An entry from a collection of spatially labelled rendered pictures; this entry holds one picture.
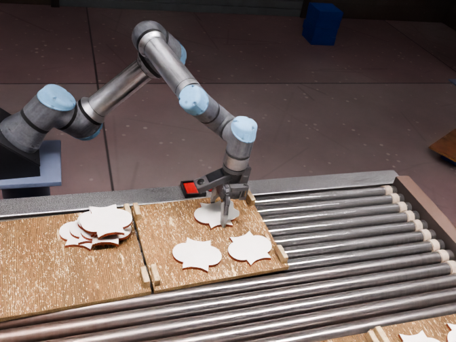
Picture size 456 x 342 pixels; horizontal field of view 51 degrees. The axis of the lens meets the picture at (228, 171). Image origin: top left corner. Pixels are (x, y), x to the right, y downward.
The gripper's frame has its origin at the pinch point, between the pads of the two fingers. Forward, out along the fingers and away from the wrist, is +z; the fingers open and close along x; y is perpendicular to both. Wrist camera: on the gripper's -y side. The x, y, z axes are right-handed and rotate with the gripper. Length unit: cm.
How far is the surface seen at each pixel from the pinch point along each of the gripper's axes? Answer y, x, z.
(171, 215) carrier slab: -14.1, 3.0, 1.6
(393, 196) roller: 72, -1, -3
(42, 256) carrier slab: -53, -7, 4
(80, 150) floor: -22, 178, 96
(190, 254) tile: -13.2, -15.6, 0.4
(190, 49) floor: 104, 344, 87
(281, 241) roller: 18.5, -13.8, 1.3
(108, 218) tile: -35.2, -2.3, -3.7
